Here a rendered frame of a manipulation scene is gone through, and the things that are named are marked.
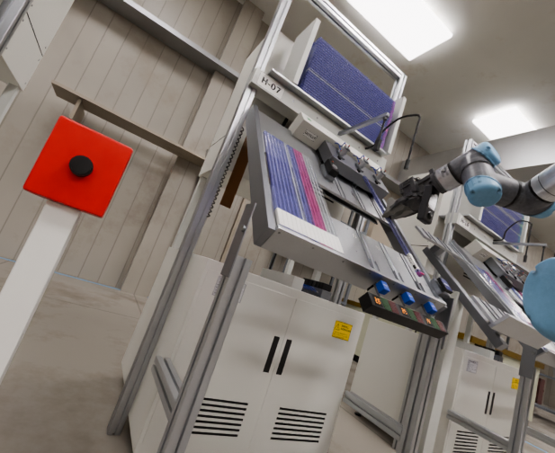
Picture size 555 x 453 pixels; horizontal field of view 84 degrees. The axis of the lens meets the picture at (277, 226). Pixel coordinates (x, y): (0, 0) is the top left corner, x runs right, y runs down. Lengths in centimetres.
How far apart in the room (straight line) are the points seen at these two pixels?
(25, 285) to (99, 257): 334
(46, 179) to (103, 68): 379
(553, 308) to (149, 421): 95
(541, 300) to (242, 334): 77
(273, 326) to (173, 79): 387
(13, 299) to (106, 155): 32
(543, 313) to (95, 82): 432
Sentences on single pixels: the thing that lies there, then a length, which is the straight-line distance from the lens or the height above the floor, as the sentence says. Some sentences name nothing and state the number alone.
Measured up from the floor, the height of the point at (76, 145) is 74.
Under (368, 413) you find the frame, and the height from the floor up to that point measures 30.
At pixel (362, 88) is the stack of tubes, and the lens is 162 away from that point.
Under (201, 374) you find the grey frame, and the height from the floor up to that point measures 39.
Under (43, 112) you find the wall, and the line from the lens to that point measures 430.
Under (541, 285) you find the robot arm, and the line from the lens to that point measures 59.
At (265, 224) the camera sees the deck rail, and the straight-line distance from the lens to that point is 69.
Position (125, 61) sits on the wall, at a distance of 454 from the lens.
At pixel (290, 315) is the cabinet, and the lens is 112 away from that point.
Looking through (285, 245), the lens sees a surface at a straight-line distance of 72.
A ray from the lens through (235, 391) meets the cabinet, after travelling 111.
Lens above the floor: 60
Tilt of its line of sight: 11 degrees up
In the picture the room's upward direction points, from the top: 19 degrees clockwise
